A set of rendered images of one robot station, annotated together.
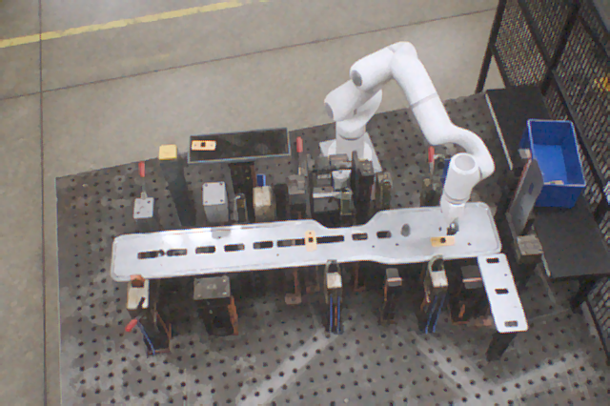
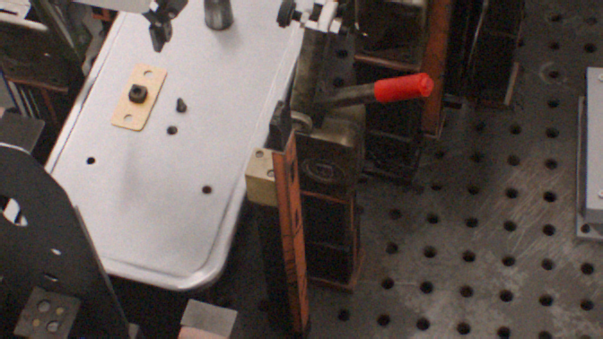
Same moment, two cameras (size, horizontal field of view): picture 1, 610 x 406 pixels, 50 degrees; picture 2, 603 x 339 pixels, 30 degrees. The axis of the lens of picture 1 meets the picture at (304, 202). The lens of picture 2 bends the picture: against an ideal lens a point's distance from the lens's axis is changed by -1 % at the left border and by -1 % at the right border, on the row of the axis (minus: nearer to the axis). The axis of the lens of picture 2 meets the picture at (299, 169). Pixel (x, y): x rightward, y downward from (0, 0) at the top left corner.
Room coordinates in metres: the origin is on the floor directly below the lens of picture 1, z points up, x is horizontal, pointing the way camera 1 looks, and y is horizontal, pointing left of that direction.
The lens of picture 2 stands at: (1.67, -1.07, 2.02)
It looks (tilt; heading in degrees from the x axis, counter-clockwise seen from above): 59 degrees down; 114
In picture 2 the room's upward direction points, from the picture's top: 5 degrees counter-clockwise
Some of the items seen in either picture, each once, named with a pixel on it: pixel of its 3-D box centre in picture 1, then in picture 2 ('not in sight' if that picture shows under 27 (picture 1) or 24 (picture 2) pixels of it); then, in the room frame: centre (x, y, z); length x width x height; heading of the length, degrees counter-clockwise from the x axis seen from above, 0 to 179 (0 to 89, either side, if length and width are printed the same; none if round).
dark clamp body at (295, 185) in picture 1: (297, 213); not in sight; (1.44, 0.03, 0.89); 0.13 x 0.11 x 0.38; 3
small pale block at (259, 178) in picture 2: not in sight; (275, 247); (1.40, -0.55, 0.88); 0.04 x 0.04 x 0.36; 3
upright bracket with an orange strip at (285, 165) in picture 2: not in sight; (293, 244); (1.43, -0.57, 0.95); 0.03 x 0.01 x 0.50; 93
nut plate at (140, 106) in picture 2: (442, 240); (138, 94); (1.22, -0.48, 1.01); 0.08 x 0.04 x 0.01; 93
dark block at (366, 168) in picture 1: (363, 201); (424, 29); (1.47, -0.23, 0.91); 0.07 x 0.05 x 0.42; 3
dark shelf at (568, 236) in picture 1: (543, 173); not in sight; (1.50, -0.90, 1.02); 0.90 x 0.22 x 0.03; 3
